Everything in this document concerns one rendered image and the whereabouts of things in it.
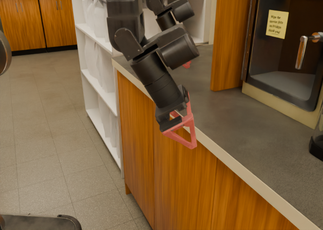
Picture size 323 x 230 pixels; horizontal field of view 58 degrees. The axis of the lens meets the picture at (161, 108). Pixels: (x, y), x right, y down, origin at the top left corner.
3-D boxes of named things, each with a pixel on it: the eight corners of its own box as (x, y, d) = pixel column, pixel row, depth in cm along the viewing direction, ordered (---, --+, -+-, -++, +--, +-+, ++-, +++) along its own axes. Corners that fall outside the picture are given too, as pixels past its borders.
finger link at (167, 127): (205, 128, 63) (184, 93, 60) (210, 146, 57) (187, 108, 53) (178, 142, 65) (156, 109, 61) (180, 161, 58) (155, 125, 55)
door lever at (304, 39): (313, 68, 80) (305, 65, 83) (321, 33, 76) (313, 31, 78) (299, 70, 78) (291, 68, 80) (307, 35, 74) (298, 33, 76)
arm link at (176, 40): (119, 25, 59) (110, 34, 51) (168, -6, 56) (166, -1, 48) (151, 75, 63) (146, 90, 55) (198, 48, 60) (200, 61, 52)
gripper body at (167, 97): (185, 90, 65) (168, 62, 62) (189, 109, 56) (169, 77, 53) (160, 103, 66) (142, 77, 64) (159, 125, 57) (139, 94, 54)
